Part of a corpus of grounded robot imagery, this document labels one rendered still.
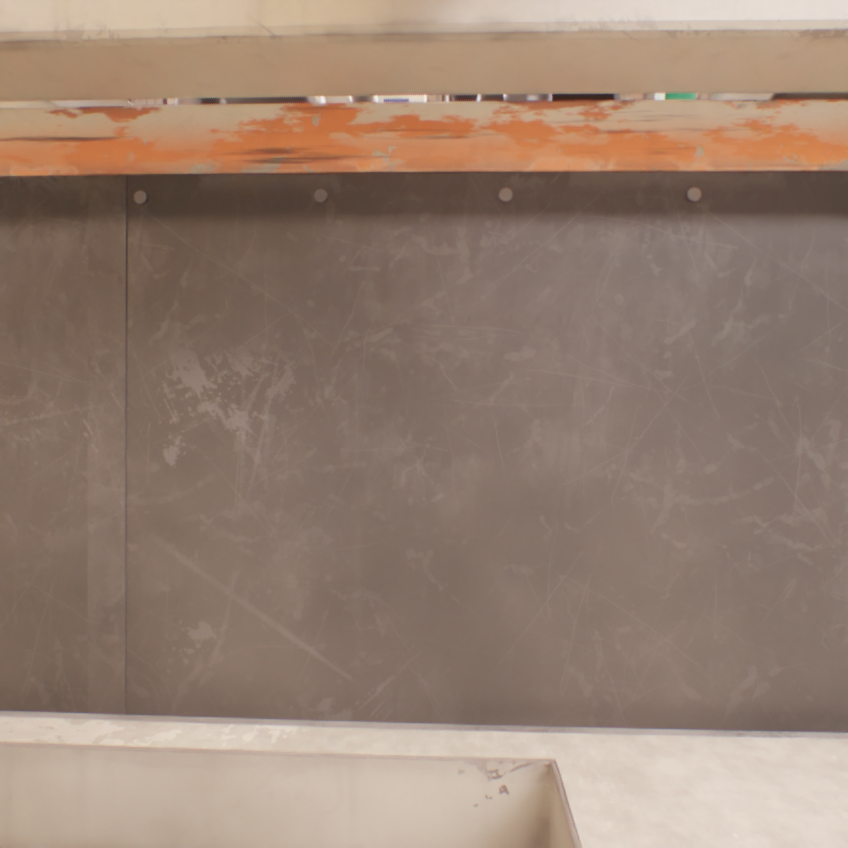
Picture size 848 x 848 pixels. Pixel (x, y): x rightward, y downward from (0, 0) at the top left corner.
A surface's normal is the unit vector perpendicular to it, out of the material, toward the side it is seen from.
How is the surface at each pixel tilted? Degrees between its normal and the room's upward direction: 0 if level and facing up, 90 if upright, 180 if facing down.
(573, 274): 90
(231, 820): 90
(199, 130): 90
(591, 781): 0
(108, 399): 90
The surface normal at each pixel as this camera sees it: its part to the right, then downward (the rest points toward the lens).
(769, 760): 0.01, -1.00
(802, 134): -0.04, 0.01
